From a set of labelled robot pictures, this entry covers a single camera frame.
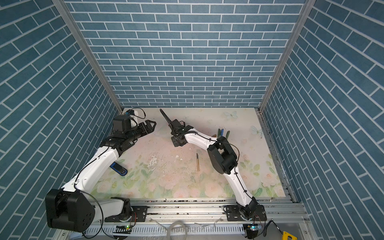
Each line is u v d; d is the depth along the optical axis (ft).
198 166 2.99
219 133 3.45
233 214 2.42
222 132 3.51
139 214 2.40
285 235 2.21
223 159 1.86
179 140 2.36
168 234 2.25
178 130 2.51
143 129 2.33
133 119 2.13
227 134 3.46
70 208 1.28
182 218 2.41
